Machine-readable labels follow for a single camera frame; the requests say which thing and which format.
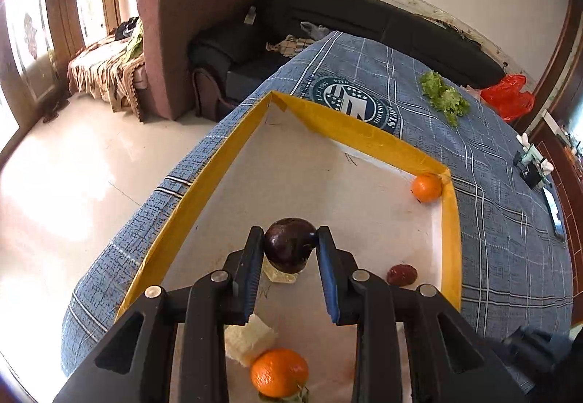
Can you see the brown armchair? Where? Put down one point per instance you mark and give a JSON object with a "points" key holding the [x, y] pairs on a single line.
{"points": [[177, 43]]}

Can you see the green lettuce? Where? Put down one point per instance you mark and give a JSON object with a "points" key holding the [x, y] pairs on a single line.
{"points": [[444, 95]]}

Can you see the white plastic object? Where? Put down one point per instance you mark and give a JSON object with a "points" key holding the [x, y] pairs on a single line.
{"points": [[524, 141]]}

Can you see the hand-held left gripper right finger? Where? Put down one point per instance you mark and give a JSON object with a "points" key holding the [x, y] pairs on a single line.
{"points": [[329, 284]]}

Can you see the black electronic device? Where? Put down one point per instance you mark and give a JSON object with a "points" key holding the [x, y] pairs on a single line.
{"points": [[530, 168]]}

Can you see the black phone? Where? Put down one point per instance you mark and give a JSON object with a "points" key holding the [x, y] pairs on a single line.
{"points": [[553, 211]]}

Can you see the black sofa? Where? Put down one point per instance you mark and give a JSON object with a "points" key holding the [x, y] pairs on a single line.
{"points": [[346, 16]]}

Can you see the red plastic bag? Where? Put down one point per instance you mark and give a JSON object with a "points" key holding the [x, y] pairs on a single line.
{"points": [[508, 95]]}

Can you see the brown patterned throw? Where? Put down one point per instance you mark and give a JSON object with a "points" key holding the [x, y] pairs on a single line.
{"points": [[104, 70]]}

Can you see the checked cloth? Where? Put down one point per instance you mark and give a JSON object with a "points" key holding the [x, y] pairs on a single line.
{"points": [[288, 45]]}

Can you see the dark purple plum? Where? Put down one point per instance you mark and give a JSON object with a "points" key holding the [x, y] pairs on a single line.
{"points": [[290, 248]]}

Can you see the yellow taped cardboard box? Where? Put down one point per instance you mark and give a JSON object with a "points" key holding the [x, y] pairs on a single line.
{"points": [[341, 202]]}

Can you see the small red fruit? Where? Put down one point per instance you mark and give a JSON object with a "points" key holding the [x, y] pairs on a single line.
{"points": [[401, 274]]}

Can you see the wooden door frame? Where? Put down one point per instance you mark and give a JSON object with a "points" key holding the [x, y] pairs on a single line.
{"points": [[562, 57]]}

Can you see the small peeled banana piece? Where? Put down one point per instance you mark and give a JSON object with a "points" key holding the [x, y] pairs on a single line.
{"points": [[284, 277]]}

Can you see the wooden glass door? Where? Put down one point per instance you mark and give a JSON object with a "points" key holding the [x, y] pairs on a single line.
{"points": [[54, 20]]}

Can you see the wooden cabinet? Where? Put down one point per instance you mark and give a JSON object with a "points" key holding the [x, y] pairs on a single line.
{"points": [[562, 175]]}

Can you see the dark cloth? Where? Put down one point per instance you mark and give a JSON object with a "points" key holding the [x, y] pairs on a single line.
{"points": [[539, 350]]}

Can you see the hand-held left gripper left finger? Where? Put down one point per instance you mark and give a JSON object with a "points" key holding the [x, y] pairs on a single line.
{"points": [[253, 280]]}

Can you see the orange with green leaf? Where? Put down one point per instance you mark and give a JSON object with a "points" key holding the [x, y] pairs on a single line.
{"points": [[278, 373]]}

